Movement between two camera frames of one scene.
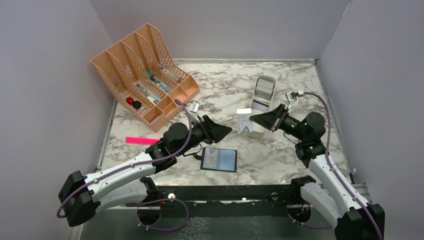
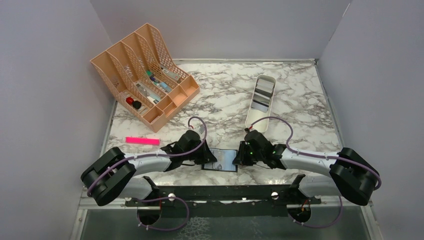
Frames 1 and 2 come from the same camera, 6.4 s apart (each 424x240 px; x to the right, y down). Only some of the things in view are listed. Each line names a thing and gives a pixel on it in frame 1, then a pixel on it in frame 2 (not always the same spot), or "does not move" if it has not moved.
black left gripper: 211,131 → 207,157
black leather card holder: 218,159 does not move
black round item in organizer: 136,104 does not move
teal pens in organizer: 161,85 does not move
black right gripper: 272,119 → 240,158
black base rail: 222,201 does not move
